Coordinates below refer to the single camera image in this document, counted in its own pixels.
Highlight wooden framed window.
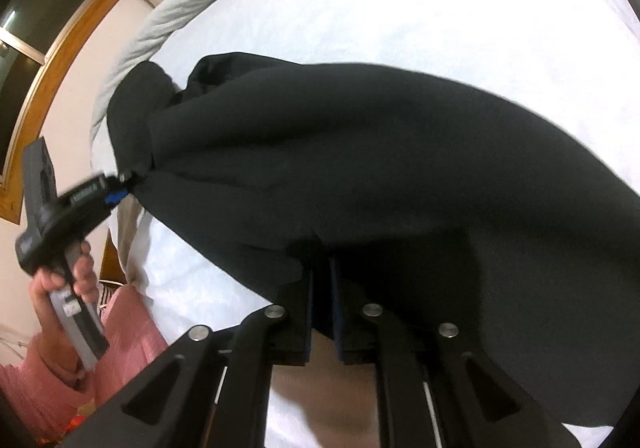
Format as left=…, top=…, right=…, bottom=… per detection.
left=1, top=0, right=119, bottom=223

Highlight person's left hand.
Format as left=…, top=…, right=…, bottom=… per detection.
left=28, top=242, right=99, bottom=387

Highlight white bed sheet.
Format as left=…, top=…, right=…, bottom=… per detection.
left=150, top=0, right=639, bottom=187

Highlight black pants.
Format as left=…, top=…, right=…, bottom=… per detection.
left=106, top=53, right=639, bottom=426

